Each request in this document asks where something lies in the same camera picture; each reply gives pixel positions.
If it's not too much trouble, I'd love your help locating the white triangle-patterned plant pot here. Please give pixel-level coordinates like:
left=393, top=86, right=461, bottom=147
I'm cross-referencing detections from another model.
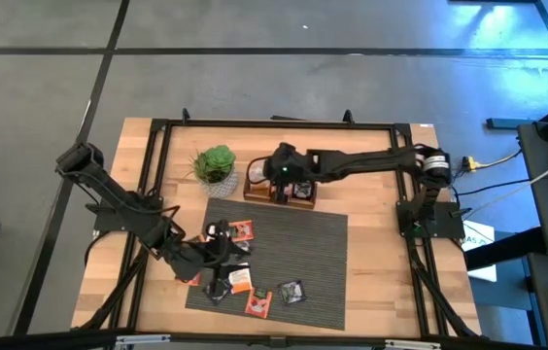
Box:
left=194, top=167, right=240, bottom=199

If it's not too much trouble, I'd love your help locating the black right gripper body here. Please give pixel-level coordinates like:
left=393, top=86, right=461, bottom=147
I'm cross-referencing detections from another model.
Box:
left=264, top=143, right=317, bottom=185

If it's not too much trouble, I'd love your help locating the grey woven placemat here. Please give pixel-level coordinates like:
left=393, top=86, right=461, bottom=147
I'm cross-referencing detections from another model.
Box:
left=185, top=196, right=350, bottom=332

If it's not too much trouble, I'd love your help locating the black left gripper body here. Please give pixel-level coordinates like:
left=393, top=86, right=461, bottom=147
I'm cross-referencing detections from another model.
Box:
left=164, top=240, right=212, bottom=283

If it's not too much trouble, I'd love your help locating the white printed sign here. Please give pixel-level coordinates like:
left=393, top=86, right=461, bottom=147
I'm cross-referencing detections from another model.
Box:
left=461, top=220, right=498, bottom=283

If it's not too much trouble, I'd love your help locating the green succulent plant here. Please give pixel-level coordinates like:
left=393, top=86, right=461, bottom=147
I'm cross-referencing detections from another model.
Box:
left=186, top=144, right=238, bottom=185

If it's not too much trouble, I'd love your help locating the black rig crossbar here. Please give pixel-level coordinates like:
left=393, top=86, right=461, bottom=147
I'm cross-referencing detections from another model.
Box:
left=0, top=328, right=548, bottom=350

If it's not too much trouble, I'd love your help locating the dark purple tea packet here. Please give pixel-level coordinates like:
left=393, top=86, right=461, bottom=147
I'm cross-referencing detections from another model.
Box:
left=204, top=279, right=232, bottom=306
left=277, top=279, right=308, bottom=306
left=291, top=181, right=315, bottom=200

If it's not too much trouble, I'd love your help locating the black diagonal beam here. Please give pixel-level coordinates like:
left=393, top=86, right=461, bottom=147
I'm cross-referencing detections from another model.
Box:
left=464, top=227, right=547, bottom=272

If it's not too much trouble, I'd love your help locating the grey-blue floor bar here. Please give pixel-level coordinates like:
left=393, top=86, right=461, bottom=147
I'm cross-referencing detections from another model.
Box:
left=486, top=118, right=536, bottom=130

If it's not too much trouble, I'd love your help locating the brown wooden tea organizer box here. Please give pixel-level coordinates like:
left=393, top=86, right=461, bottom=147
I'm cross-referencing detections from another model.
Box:
left=243, top=164, right=319, bottom=211

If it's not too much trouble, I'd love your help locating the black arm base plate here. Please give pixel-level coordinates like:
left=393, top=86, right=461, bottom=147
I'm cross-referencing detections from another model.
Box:
left=396, top=196, right=466, bottom=240
left=92, top=193, right=164, bottom=233

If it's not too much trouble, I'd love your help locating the black metal table frame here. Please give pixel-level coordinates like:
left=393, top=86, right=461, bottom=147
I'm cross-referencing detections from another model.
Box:
left=70, top=107, right=485, bottom=341

